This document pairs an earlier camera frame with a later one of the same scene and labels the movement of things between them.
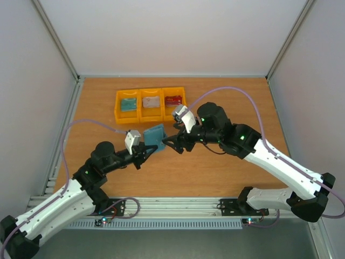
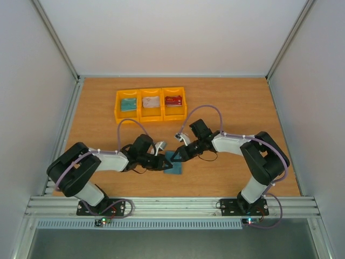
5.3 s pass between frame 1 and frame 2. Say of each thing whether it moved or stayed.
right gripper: moved
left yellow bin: stayed
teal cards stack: stayed
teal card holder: moved
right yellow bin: stayed
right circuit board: stayed
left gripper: moved
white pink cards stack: stayed
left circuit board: stayed
